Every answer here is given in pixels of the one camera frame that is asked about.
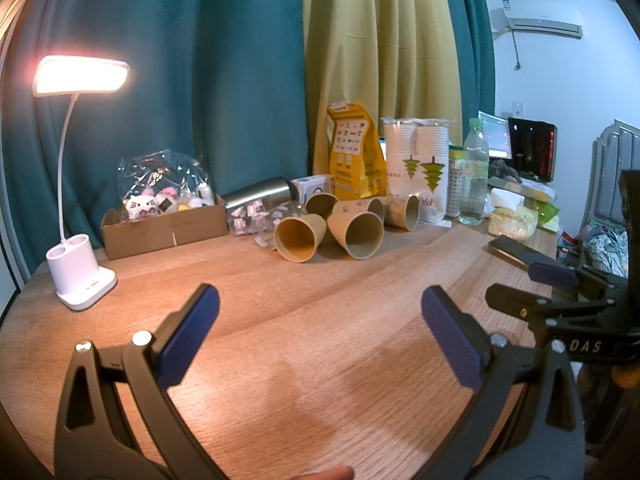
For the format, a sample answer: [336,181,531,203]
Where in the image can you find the beige printed paper cup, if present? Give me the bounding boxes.
[362,197,387,223]
[327,200,386,261]
[382,194,421,232]
[305,192,341,221]

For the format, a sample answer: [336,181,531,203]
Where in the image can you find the teal curtain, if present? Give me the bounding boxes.
[0,0,308,286]
[440,0,497,121]

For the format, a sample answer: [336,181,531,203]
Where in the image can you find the white tissue pack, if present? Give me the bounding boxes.
[490,187,526,211]

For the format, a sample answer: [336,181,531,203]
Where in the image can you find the clear bag of small packets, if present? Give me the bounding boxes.
[226,199,306,248]

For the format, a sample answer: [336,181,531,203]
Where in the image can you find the black box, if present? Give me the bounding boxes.
[507,117,558,183]

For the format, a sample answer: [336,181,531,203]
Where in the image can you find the sleeve of white paper cups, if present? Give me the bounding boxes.
[382,116,453,223]

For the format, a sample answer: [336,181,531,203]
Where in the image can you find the green packet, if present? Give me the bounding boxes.
[530,197,561,233]

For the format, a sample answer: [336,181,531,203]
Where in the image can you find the clear water bottle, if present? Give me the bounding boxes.
[459,117,491,226]

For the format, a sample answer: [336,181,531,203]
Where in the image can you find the white air conditioner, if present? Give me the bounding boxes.
[490,0,585,40]

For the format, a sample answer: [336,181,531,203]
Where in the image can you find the laptop screen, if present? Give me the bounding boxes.
[477,111,513,160]

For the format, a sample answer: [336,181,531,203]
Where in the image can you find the white perforated container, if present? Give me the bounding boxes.
[446,145,468,218]

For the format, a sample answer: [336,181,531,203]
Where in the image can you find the person's left hand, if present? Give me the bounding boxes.
[292,465,356,480]

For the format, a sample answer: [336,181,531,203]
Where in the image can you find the steel thermos bottle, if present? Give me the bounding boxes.
[222,176,299,211]

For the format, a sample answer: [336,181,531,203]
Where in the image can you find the white desk lamp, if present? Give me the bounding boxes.
[32,55,132,311]

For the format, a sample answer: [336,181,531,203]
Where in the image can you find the small white box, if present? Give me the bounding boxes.
[291,174,336,203]

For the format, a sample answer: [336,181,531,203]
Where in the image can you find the black smartphone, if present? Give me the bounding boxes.
[487,234,556,270]

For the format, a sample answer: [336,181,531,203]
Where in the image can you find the yellow curtain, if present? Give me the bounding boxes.
[301,0,463,176]

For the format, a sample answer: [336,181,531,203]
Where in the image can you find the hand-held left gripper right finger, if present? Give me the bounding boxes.
[421,285,586,480]

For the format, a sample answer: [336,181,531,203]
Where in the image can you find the cardboard box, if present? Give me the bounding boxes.
[100,195,230,261]

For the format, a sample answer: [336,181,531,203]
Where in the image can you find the grey chair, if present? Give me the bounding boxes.
[580,119,640,261]

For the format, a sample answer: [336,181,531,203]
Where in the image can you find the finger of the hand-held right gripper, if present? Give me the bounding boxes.
[529,261,629,302]
[485,283,619,334]

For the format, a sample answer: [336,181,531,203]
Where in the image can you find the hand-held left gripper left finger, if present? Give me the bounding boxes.
[54,283,228,480]

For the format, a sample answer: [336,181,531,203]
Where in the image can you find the clear bag of plush toys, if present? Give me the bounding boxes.
[117,150,216,223]

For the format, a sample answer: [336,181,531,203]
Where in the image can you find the pile of clothes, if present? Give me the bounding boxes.
[580,225,629,278]

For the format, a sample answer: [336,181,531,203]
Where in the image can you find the yellow paper cup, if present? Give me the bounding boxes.
[272,213,328,263]

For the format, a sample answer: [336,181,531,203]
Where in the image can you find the yellow paper bag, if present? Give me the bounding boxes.
[326,101,388,201]

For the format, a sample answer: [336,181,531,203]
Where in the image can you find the yellow packet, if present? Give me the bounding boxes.
[487,205,538,243]

